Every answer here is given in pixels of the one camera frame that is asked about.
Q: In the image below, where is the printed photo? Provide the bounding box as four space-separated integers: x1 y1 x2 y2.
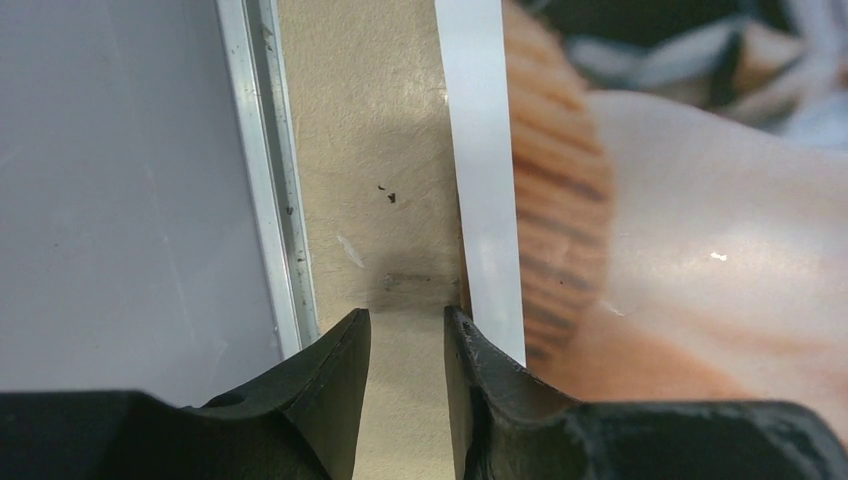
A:
435 1 847 437

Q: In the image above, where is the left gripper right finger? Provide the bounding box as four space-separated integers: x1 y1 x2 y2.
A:
444 306 847 479

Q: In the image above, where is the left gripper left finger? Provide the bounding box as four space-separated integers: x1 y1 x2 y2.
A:
1 309 371 479

